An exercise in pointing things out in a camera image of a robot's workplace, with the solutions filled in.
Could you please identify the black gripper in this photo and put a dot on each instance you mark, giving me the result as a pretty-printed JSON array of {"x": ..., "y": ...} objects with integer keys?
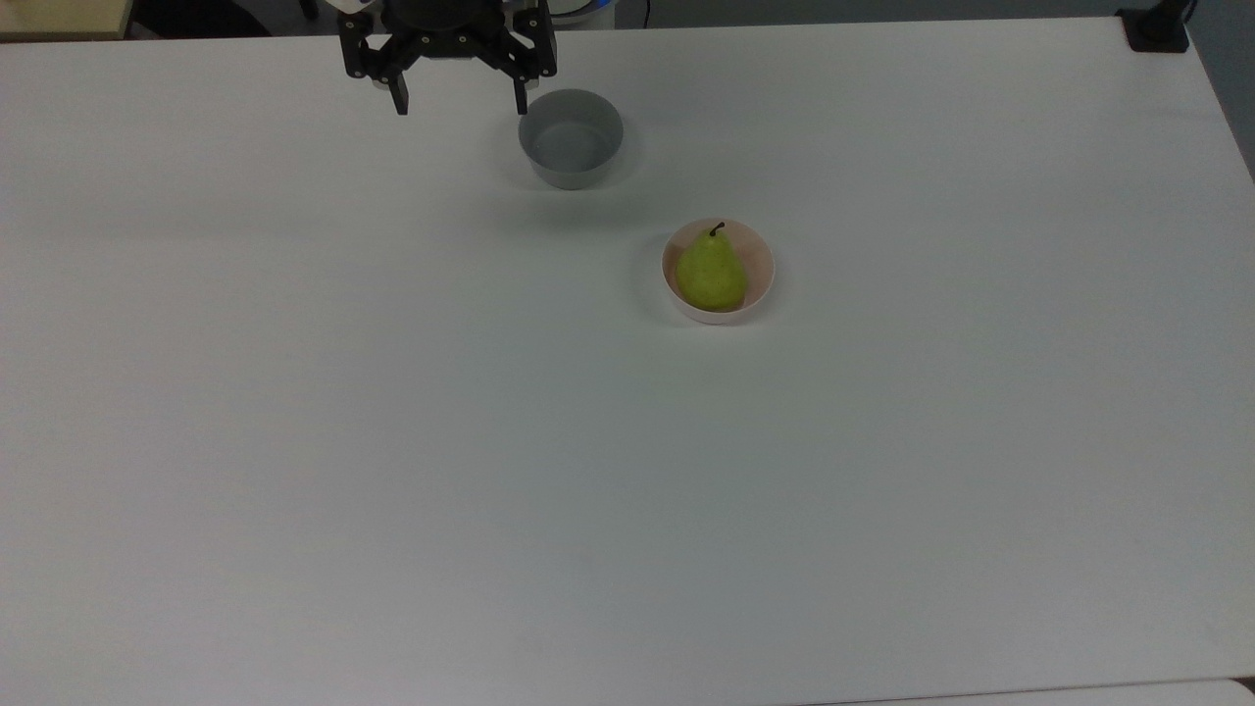
[{"x": 446, "y": 29}]

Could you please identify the green pear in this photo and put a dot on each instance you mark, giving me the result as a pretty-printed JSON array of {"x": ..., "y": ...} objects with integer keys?
[{"x": 711, "y": 279}]

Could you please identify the grey bowl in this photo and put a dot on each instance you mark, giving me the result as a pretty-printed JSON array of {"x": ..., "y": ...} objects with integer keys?
[{"x": 574, "y": 147}]

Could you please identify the pink bowl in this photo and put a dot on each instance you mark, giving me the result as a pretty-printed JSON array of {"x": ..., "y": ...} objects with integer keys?
[{"x": 760, "y": 270}]

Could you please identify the light wooden cabinet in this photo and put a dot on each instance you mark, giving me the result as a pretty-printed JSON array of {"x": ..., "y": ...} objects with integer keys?
[{"x": 59, "y": 15}]

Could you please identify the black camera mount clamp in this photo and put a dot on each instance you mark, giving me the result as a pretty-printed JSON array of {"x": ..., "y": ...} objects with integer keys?
[{"x": 1157, "y": 34}]

